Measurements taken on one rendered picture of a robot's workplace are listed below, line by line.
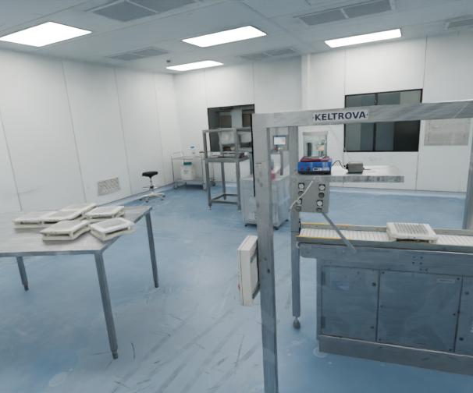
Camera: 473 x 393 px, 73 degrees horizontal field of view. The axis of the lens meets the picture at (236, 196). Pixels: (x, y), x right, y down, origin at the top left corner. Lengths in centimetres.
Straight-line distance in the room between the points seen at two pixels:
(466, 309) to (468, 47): 542
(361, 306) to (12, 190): 539
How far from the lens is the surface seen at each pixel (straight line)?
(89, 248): 237
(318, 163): 201
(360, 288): 231
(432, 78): 710
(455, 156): 717
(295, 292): 263
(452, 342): 255
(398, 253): 215
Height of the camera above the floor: 164
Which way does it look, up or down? 13 degrees down
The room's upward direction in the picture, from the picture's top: 3 degrees counter-clockwise
